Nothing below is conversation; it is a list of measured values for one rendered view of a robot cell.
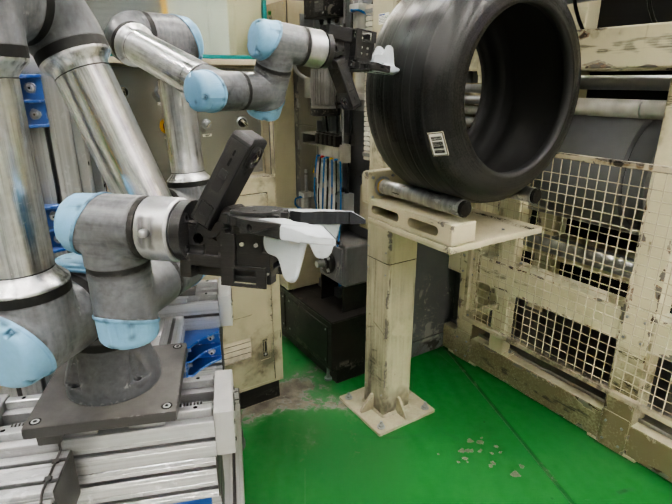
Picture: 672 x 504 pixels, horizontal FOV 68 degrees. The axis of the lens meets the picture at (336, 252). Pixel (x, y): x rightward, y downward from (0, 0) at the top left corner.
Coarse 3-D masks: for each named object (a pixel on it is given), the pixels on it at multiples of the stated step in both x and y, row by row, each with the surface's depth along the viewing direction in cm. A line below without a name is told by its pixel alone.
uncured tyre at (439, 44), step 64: (448, 0) 110; (512, 0) 112; (448, 64) 109; (512, 64) 152; (576, 64) 131; (384, 128) 126; (448, 128) 113; (512, 128) 155; (448, 192) 128; (512, 192) 133
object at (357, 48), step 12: (336, 36) 104; (348, 36) 105; (360, 36) 105; (372, 36) 106; (336, 48) 105; (348, 48) 106; (360, 48) 106; (372, 48) 108; (348, 60) 107; (360, 60) 106
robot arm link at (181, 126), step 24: (168, 24) 119; (192, 24) 124; (192, 48) 124; (168, 96) 125; (168, 120) 127; (192, 120) 128; (168, 144) 129; (192, 144) 129; (192, 168) 130; (192, 192) 130
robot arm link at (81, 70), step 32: (64, 0) 62; (64, 32) 63; (96, 32) 66; (64, 64) 64; (96, 64) 66; (64, 96) 67; (96, 96) 66; (96, 128) 66; (128, 128) 68; (96, 160) 69; (128, 160) 68; (128, 192) 68; (160, 192) 70
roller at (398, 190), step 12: (384, 180) 151; (384, 192) 150; (396, 192) 144; (408, 192) 140; (420, 192) 137; (432, 192) 134; (420, 204) 138; (432, 204) 132; (444, 204) 129; (456, 204) 125; (468, 204) 125
